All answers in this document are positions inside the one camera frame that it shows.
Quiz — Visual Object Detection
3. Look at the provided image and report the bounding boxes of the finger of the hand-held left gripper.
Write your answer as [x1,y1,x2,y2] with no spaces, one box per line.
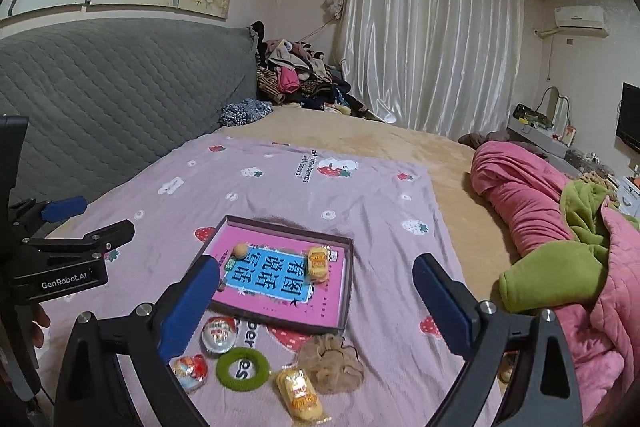
[22,219,136,259]
[10,195,87,238]

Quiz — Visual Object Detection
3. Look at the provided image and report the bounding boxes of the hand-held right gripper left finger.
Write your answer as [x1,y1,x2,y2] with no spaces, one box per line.
[52,254,221,427]

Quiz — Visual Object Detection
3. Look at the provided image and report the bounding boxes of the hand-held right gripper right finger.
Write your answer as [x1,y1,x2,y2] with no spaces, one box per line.
[412,253,585,427]

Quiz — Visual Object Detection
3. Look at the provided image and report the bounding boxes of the green fuzzy hair ring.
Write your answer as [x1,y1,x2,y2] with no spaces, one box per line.
[216,349,271,392]

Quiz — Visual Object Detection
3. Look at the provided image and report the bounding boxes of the pink tray with blue label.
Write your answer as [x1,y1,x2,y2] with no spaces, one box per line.
[199,215,355,334]

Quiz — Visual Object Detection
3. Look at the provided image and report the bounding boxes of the person's left hand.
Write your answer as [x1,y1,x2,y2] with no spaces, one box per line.
[28,304,52,349]

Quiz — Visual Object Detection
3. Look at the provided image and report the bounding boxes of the round foil candy packet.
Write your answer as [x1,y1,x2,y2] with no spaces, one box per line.
[171,353,210,392]
[201,314,240,355]

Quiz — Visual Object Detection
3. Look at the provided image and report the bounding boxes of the green fleece blanket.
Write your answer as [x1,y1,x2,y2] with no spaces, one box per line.
[498,179,640,314]

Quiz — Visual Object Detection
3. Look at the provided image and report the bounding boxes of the beige scrunchie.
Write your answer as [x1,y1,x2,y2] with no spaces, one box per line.
[298,333,365,396]

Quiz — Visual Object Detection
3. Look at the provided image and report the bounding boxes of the pink quilt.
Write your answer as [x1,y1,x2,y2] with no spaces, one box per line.
[470,139,640,424]

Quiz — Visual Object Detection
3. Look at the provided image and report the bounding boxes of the yellow snack packet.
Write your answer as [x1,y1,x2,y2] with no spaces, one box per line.
[306,245,334,284]
[273,367,329,423]

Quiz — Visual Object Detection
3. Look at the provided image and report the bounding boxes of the purple strawberry printed blanket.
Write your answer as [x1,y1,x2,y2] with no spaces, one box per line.
[37,134,503,427]

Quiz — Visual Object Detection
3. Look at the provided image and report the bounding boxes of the grey quilted headboard cover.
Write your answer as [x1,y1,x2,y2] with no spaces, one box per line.
[0,16,262,208]

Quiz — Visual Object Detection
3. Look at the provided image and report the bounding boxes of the brown cloth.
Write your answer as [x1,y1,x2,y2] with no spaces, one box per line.
[458,130,512,148]

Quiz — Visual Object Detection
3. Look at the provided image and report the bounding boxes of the blue patterned cloth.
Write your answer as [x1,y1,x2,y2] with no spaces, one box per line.
[218,98,275,128]

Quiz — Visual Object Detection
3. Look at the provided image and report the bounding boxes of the grey dresser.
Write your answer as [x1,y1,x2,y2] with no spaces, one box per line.
[507,114,587,168]

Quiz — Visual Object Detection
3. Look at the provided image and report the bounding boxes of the black box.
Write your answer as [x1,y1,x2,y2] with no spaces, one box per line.
[512,103,552,128]

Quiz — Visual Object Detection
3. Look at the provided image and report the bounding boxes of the white cabinet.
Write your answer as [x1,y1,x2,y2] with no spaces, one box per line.
[617,177,640,219]

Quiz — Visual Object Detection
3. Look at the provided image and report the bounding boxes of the arched table mirror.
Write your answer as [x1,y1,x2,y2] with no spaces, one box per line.
[537,85,570,134]

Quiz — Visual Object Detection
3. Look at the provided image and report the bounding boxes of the pile of clothes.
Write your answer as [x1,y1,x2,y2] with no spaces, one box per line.
[249,21,387,124]

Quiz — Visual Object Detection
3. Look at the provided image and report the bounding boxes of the black television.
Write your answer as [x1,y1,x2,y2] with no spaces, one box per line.
[615,82,640,156]

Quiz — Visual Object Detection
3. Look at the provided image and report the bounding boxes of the white satin curtain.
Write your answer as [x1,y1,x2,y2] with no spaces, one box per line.
[337,0,526,142]

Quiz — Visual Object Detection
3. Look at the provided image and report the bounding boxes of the white air conditioner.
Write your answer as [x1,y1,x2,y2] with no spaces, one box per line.
[554,5,610,39]

